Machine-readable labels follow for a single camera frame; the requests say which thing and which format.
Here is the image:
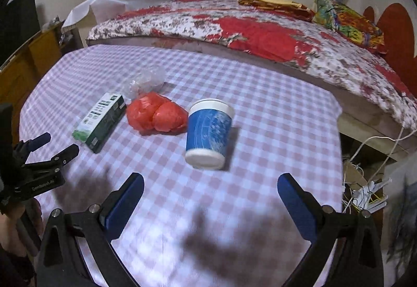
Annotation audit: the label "wooden cabinet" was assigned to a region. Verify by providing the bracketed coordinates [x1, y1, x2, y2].
[0, 21, 66, 132]

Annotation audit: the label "folded yellow red cloth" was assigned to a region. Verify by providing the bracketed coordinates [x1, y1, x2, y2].
[237, 0, 315, 21]

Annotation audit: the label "green and white carton box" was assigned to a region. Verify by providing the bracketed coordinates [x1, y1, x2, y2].
[72, 92, 127, 154]

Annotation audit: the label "red scalloped headboard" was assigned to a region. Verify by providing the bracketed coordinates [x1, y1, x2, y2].
[363, 3, 417, 96]

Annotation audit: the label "white power strip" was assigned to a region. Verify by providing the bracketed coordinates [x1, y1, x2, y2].
[353, 178, 389, 210]

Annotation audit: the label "brown cardboard piece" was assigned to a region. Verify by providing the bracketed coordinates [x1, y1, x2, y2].
[342, 160, 369, 190]

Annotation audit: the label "checked tablecloth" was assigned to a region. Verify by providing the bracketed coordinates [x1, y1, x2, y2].
[19, 44, 343, 287]

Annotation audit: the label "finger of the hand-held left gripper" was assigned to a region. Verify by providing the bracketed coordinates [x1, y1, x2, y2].
[24, 144, 80, 174]
[19, 132, 52, 153]

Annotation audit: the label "blue paper cup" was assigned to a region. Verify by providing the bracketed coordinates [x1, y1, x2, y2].
[185, 98, 235, 171]

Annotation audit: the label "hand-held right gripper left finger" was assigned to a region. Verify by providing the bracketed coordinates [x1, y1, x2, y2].
[34, 172, 145, 287]

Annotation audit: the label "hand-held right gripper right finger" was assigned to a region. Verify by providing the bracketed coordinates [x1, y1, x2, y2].
[277, 173, 384, 287]

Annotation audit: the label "white cables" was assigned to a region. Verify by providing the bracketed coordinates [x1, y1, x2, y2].
[341, 118, 417, 214]

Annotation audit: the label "colourful patterned pillow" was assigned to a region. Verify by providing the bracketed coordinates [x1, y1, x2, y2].
[312, 0, 387, 54]

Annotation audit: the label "black screen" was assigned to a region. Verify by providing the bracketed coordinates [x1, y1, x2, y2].
[0, 0, 41, 70]

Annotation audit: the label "grey hanging cloth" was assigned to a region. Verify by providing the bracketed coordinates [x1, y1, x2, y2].
[384, 161, 417, 265]

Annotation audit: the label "clear plastic bag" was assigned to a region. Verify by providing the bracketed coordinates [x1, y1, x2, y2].
[125, 65, 167, 102]

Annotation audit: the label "person's left hand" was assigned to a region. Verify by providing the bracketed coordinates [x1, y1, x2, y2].
[0, 198, 44, 258]

